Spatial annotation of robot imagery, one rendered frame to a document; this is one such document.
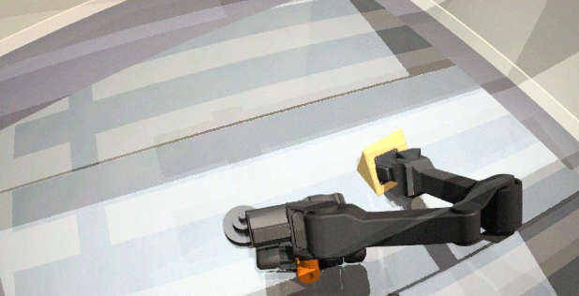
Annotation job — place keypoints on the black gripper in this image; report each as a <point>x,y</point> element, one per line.
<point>281,256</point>

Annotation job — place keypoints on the orange cylinder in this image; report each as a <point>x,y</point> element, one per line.
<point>308,270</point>

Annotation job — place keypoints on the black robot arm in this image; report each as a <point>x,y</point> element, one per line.
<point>324,226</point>

